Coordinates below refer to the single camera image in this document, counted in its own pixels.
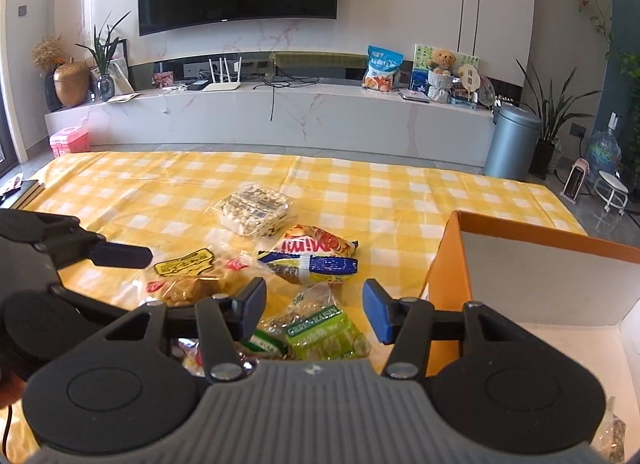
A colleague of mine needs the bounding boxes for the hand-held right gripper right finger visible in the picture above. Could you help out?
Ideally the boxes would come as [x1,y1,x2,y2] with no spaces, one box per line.
[362,279,526,380]

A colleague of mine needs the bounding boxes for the white round stool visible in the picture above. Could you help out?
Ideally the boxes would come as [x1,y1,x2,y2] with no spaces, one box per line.
[592,170,630,216]

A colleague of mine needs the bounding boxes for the gold round vase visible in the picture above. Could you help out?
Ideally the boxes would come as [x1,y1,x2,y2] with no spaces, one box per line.
[53,60,92,107]

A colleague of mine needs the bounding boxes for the white marble TV console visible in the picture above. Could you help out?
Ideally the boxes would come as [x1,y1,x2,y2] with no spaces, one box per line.
[44,79,496,170]

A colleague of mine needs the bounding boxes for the white board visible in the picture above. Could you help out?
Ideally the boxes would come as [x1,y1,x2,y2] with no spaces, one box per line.
[106,38,131,92]

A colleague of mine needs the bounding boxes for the pink storage box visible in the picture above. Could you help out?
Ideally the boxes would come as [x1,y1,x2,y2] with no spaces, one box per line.
[49,126,92,157]

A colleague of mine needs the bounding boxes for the white router with antennas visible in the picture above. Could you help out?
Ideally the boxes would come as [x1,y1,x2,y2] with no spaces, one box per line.
[204,58,244,92]

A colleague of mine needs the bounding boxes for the clear bread packet yellow label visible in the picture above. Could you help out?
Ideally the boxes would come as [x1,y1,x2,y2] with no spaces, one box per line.
[146,248,256,310]

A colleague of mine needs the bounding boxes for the grey-blue trash can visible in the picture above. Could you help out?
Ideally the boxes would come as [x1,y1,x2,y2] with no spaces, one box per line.
[483,104,543,181]

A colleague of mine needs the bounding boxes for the teddy bear in white wrap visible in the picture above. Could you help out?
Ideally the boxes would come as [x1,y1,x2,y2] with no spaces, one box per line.
[426,49,458,104]

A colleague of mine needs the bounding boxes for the clear tray of nougat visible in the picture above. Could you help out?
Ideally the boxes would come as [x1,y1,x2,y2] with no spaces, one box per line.
[214,183,293,237]

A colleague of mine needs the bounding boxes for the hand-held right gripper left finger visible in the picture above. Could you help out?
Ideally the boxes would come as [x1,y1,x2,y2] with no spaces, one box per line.
[102,278,267,381]

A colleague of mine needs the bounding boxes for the round paper fan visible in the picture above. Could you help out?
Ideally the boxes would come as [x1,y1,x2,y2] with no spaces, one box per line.
[459,64,484,95]

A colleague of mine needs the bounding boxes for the green raisin packet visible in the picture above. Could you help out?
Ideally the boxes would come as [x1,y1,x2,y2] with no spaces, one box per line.
[247,284,373,362]

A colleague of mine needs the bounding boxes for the small pink heater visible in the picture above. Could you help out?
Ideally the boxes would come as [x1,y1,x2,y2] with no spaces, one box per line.
[560,158,592,201]

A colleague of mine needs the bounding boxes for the decorative plate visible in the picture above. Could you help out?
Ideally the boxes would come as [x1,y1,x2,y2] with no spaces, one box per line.
[477,79,499,108]

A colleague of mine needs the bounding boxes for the yellow checkered tablecloth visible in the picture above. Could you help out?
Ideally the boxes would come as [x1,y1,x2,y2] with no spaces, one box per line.
[0,149,590,455]

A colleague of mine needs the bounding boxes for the blue water jug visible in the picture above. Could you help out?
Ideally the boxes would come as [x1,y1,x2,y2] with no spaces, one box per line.
[585,129,623,185]

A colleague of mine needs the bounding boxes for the potted plant with long leaves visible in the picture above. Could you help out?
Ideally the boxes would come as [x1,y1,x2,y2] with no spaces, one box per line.
[515,59,603,180]

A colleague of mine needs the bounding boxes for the blue snack bag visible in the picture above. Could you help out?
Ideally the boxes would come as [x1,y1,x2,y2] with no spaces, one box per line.
[362,45,403,93]

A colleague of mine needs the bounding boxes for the black cable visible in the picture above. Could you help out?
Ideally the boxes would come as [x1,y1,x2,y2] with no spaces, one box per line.
[250,71,321,122]

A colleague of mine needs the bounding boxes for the green plant in glass vase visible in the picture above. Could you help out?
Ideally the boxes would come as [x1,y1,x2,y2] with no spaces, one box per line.
[75,11,132,102]

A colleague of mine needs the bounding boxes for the yellow chip bag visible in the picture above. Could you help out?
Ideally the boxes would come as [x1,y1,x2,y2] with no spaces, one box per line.
[257,224,361,286]

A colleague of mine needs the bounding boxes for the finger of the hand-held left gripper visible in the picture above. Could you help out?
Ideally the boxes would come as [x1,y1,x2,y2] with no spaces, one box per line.
[32,230,154,272]
[50,282,134,333]

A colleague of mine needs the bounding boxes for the orange cardboard box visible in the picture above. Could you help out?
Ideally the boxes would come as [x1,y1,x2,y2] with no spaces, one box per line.
[419,210,640,445]

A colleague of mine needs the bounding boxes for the stack of dark books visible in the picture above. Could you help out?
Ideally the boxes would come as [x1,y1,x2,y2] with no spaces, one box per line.
[0,173,46,210]

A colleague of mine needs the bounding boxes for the dark vase with dried flowers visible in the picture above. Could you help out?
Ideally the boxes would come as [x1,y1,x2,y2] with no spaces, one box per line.
[31,36,66,112]

